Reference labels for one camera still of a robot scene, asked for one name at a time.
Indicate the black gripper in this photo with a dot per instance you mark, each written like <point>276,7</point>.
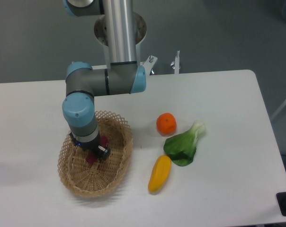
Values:
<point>101,152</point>

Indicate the purple sweet potato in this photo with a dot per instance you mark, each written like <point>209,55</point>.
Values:
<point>92,158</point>

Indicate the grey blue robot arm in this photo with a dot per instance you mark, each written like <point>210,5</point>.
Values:
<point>123,76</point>

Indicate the woven wicker basket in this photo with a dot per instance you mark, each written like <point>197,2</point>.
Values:
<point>101,177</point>

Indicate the yellow mango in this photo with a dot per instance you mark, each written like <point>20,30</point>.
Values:
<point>160,174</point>

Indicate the orange tangerine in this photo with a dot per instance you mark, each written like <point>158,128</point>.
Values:
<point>166,124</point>

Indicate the green bok choy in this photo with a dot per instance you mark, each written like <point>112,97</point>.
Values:
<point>181,148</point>

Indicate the white metal base frame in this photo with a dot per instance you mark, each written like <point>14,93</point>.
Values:
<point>150,62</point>

